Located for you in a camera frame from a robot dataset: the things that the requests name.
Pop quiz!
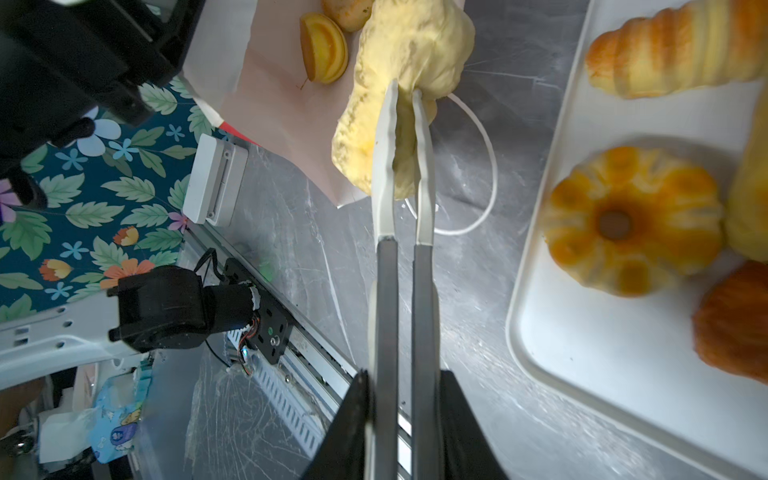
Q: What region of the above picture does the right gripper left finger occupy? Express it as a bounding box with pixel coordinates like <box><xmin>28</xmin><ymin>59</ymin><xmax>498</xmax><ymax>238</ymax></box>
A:
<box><xmin>366</xmin><ymin>80</ymin><xmax>399</xmax><ymax>479</ymax></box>

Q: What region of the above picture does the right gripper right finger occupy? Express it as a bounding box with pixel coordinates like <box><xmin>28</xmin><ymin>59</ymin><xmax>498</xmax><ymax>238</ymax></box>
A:
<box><xmin>411</xmin><ymin>90</ymin><xmax>443</xmax><ymax>479</ymax></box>

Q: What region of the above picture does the pale yellow croissant bread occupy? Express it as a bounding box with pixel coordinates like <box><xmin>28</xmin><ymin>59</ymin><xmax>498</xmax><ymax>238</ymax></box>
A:
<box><xmin>331</xmin><ymin>0</ymin><xmax>475</xmax><ymax>200</ymax></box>

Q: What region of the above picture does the round bundt fake bread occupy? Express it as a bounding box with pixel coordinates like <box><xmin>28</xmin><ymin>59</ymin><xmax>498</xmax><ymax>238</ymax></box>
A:
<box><xmin>541</xmin><ymin>146</ymin><xmax>725</xmax><ymax>298</ymax></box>

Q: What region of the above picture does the red white paper bag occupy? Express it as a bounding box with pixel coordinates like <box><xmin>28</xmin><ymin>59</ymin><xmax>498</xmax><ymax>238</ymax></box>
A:
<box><xmin>182</xmin><ymin>1</ymin><xmax>366</xmax><ymax>206</ymax></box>

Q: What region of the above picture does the brown croissant fake bread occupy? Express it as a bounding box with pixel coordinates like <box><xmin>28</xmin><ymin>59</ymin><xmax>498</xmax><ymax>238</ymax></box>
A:
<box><xmin>693</xmin><ymin>261</ymin><xmax>767</xmax><ymax>384</ymax></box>

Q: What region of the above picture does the long yellow fake bread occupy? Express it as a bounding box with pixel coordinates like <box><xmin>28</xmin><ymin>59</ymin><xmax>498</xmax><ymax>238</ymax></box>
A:
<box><xmin>585</xmin><ymin>0</ymin><xmax>767</xmax><ymax>99</ymax></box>

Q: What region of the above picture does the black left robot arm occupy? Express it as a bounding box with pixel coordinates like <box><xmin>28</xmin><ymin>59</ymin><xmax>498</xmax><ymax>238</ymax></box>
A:
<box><xmin>1</xmin><ymin>1</ymin><xmax>246</xmax><ymax>389</ymax></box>

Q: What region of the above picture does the small orange fake bread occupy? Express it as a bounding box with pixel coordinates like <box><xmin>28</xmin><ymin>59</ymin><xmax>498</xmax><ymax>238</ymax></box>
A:
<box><xmin>300</xmin><ymin>13</ymin><xmax>349</xmax><ymax>85</ymax></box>

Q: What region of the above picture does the white box on table edge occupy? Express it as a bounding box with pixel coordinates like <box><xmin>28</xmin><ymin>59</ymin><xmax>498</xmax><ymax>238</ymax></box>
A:
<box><xmin>182</xmin><ymin>134</ymin><xmax>249</xmax><ymax>227</ymax></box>

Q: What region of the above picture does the white rectangular tray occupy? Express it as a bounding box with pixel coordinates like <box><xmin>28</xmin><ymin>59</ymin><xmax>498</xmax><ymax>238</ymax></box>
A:
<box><xmin>507</xmin><ymin>1</ymin><xmax>767</xmax><ymax>479</ymax></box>

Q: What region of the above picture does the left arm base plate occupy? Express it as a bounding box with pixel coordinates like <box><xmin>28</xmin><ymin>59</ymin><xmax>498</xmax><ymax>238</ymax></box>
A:
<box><xmin>224</xmin><ymin>258</ymin><xmax>295</xmax><ymax>365</ymax></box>

